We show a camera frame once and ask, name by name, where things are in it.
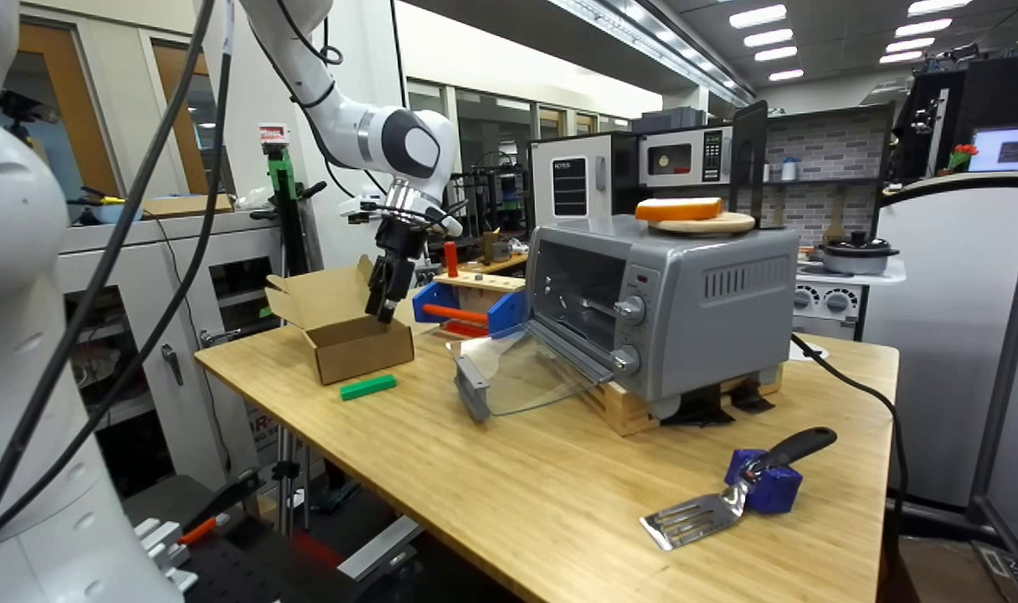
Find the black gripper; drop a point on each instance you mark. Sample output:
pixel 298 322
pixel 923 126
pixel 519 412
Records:
pixel 399 241

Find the green rectangular block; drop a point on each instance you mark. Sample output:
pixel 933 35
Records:
pixel 370 386

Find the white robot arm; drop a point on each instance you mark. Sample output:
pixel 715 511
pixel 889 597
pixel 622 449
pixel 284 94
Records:
pixel 351 127

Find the open brown cardboard box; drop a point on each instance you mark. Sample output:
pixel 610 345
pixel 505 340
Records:
pixel 359 349

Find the orange toy peg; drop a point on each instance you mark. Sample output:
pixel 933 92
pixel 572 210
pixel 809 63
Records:
pixel 449 259

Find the orange toy hammer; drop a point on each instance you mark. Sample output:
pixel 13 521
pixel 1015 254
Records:
pixel 458 318

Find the green and red stand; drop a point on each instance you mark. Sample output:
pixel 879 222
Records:
pixel 277 178

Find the white storage cabinet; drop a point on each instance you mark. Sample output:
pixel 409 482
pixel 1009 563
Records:
pixel 175 322

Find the wooden board under oven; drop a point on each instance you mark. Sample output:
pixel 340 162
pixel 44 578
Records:
pixel 615 405

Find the toy bread slice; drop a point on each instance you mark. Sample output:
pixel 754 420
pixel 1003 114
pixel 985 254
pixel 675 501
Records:
pixel 677 210

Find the grey toaster oven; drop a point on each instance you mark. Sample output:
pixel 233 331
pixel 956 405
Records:
pixel 698 301

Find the round wooden plate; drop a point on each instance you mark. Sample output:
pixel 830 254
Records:
pixel 705 225

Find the black stand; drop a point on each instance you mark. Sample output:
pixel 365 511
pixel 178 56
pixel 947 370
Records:
pixel 749 154

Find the blue spatula holder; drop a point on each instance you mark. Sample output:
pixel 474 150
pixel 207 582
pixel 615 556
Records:
pixel 767 485

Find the grey partition panel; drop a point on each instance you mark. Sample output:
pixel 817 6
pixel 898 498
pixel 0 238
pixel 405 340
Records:
pixel 944 336

